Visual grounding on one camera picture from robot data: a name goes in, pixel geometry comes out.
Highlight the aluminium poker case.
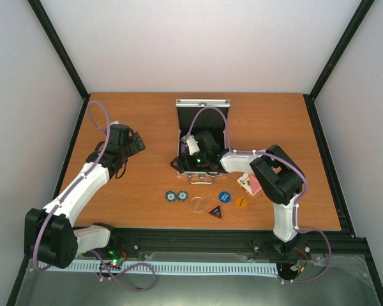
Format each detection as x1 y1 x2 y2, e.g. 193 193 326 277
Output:
170 99 230 184

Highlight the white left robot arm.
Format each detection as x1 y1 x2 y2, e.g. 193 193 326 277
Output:
24 122 146 268

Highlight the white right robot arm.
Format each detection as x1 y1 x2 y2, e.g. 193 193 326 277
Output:
170 131 308 243

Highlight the blue round token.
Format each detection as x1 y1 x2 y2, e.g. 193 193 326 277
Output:
218 191 232 203

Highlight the pink playing card deck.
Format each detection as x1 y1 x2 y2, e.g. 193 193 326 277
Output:
236 173 262 196

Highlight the blue white poker chip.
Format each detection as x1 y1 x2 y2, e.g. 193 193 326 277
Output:
177 191 188 201
165 191 177 202

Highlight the clear round disc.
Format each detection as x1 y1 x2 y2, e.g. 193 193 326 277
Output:
189 196 206 213

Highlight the black red triangle token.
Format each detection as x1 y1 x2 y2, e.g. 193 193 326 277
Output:
207 204 223 220

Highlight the orange round token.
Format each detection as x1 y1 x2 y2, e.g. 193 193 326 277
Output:
235 196 248 209

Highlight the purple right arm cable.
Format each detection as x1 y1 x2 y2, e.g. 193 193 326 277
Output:
182 106 333 283

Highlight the black aluminium frame rail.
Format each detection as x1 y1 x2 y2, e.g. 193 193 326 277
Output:
79 228 371 259

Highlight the white cable duct strip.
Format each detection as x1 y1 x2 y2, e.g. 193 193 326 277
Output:
37 258 288 277

